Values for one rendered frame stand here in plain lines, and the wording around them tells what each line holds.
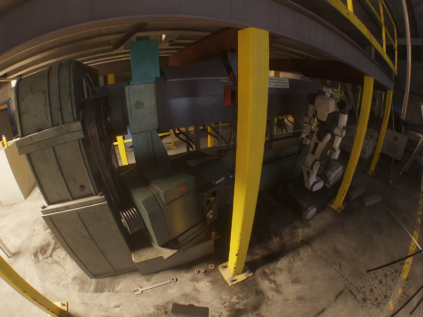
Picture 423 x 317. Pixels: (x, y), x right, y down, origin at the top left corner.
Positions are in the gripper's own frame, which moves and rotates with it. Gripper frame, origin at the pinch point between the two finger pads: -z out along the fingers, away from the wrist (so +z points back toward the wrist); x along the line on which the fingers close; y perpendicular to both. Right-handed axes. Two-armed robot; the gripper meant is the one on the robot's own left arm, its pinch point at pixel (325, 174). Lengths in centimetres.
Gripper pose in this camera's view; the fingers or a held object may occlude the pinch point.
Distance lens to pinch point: 209.9
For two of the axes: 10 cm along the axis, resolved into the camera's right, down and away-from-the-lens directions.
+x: -9.2, -0.1, -3.9
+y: 3.5, 4.0, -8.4
